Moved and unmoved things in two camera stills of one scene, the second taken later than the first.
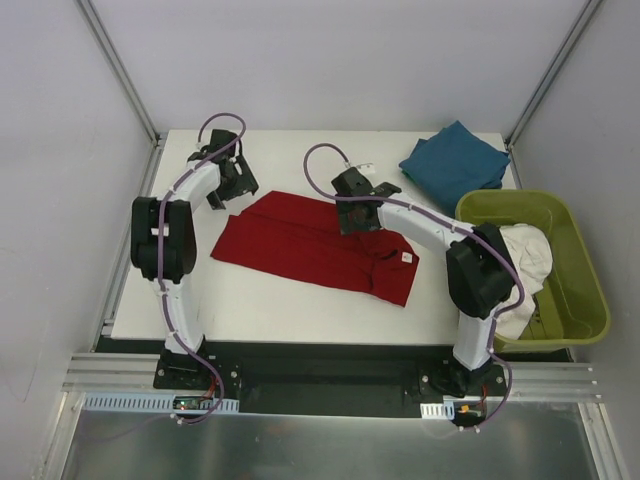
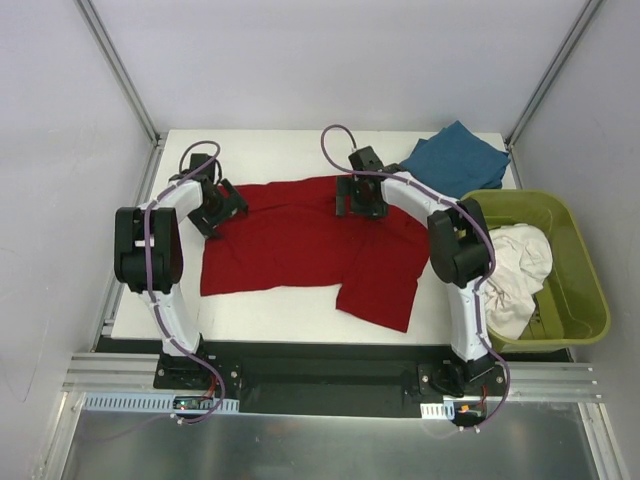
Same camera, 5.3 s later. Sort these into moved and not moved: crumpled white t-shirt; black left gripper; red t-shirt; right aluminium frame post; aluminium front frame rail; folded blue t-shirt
Moved: black left gripper; red t-shirt
Not moved: aluminium front frame rail; folded blue t-shirt; right aluminium frame post; crumpled white t-shirt
